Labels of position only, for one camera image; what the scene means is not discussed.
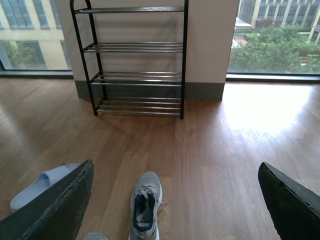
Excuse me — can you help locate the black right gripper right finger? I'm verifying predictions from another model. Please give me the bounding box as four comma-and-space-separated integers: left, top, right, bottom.
258, 162, 320, 240

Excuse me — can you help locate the light blue slide slipper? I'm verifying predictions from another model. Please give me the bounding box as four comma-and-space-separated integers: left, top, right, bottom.
9, 163, 79, 213

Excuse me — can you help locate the black metal shoe rack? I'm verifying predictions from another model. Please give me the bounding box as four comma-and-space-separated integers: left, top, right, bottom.
69, 0, 189, 119

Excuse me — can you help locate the grey knit sneaker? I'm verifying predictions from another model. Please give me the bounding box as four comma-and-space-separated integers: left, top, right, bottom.
128, 171, 163, 240
83, 231, 108, 240

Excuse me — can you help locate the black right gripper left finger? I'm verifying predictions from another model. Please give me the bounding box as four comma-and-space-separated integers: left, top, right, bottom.
0, 159, 94, 240

